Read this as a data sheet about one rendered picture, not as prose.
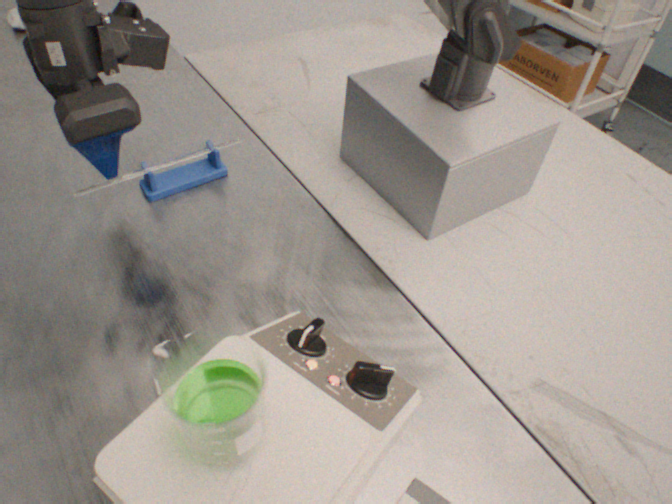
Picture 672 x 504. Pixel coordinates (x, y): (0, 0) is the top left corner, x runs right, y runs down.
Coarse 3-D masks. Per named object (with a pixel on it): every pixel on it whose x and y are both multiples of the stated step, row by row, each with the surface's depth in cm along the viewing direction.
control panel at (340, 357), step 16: (288, 320) 39; (304, 320) 40; (256, 336) 35; (272, 336) 36; (336, 336) 40; (272, 352) 34; (288, 352) 35; (336, 352) 37; (352, 352) 38; (304, 368) 34; (320, 368) 35; (336, 368) 35; (352, 368) 36; (320, 384) 33; (336, 384) 33; (400, 384) 37; (336, 400) 32; (352, 400) 33; (368, 400) 33; (384, 400) 34; (400, 400) 35; (368, 416) 32; (384, 416) 32
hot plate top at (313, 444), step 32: (288, 384) 30; (160, 416) 28; (288, 416) 29; (320, 416) 29; (128, 448) 27; (160, 448) 27; (288, 448) 27; (320, 448) 27; (352, 448) 28; (128, 480) 25; (160, 480) 25; (192, 480) 26; (224, 480) 26; (256, 480) 26; (288, 480) 26; (320, 480) 26
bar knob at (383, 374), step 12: (348, 372) 35; (360, 372) 34; (372, 372) 34; (384, 372) 34; (348, 384) 34; (360, 384) 34; (372, 384) 34; (384, 384) 35; (372, 396) 33; (384, 396) 34
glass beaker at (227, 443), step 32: (160, 352) 23; (192, 352) 25; (224, 352) 26; (256, 352) 24; (160, 384) 22; (192, 416) 21; (224, 416) 21; (256, 416) 23; (192, 448) 24; (224, 448) 23; (256, 448) 26
